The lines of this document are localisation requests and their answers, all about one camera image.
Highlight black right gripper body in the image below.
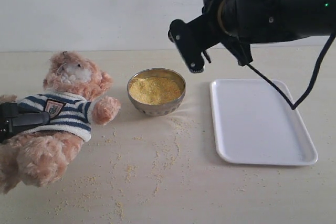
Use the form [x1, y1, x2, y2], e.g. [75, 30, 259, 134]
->
[183, 0, 253, 66]

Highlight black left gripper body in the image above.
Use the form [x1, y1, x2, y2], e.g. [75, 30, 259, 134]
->
[1, 102, 19, 143]

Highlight brown teddy bear striped sweater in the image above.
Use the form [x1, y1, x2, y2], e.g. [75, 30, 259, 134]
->
[1, 51, 121, 194]

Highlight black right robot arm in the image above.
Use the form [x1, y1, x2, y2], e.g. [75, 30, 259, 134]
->
[178, 0, 335, 70]

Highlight metal bowl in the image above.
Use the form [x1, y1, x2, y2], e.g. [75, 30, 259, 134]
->
[127, 68, 186, 116]

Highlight yellow millet grains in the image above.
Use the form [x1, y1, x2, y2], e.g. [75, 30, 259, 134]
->
[129, 77, 182, 105]

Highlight white plastic tray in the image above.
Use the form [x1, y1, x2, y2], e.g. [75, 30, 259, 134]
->
[209, 79, 318, 166]

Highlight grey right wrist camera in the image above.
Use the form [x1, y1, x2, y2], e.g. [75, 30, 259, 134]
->
[168, 19, 211, 73]

